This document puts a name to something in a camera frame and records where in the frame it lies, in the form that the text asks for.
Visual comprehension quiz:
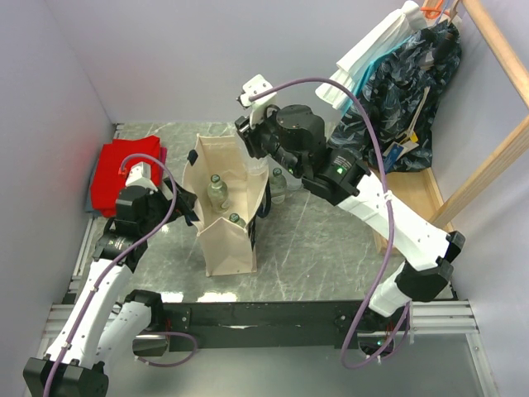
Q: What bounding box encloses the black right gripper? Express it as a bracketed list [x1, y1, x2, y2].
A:
[235, 103, 305, 179]

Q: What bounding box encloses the beige canvas tote bag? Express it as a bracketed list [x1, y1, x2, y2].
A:
[182, 135, 269, 276]

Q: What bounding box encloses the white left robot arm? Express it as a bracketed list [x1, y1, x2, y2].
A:
[23, 179, 198, 396]

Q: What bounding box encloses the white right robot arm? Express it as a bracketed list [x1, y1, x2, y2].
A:
[235, 104, 465, 329]

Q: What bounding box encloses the green cap glass bottle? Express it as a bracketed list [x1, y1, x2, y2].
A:
[207, 174, 230, 213]

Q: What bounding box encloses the green cap bottle front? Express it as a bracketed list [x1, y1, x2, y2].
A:
[228, 213, 246, 229]

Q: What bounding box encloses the red folded cloth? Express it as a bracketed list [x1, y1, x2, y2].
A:
[89, 136, 164, 218]

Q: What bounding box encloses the white pleated garment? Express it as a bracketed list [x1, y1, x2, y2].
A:
[330, 1, 427, 92]

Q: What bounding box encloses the black base beam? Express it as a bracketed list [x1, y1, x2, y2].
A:
[156, 299, 410, 353]

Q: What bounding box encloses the teal garment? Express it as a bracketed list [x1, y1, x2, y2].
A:
[336, 33, 412, 95]

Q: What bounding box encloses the blue hang tag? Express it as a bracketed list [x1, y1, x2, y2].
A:
[385, 142, 405, 162]

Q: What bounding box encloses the dark patterned shirt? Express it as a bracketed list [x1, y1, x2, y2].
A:
[328, 20, 463, 174]

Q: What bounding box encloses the wooden tray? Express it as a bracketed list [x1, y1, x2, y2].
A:
[367, 165, 455, 254]

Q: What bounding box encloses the orange clothes hanger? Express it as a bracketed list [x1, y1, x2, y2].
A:
[421, 0, 445, 20]

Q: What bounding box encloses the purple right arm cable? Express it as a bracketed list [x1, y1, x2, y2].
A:
[247, 77, 414, 370]

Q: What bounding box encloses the wooden rack frame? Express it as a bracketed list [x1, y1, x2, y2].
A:
[431, 1, 528, 227]

